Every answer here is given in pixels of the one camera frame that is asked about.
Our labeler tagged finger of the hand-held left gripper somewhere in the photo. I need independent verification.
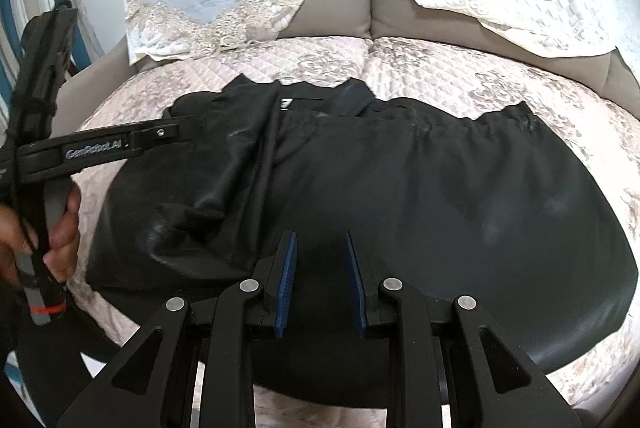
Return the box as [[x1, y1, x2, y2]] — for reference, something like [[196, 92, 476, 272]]
[[125, 120, 180, 153]]

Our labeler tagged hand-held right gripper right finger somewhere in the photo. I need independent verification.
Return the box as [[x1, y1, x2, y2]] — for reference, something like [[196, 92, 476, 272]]
[[344, 230, 581, 428]]

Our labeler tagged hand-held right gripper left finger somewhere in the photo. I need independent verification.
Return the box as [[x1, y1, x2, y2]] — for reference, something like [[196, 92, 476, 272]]
[[55, 230, 300, 428]]

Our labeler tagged black jacket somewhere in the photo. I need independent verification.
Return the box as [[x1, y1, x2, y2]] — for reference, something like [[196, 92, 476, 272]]
[[85, 76, 640, 409]]

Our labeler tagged person's left hand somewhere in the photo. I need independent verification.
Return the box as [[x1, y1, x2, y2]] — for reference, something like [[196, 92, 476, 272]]
[[0, 183, 83, 293]]

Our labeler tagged black metal stand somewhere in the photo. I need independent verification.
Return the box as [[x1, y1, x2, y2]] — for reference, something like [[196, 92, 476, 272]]
[[10, 2, 81, 149]]

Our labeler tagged blue striped curtain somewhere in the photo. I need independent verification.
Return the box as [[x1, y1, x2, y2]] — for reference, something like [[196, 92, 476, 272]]
[[0, 0, 71, 109]]

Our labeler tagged grey sofa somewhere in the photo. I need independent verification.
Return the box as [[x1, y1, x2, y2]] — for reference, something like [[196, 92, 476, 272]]
[[65, 0, 640, 119]]

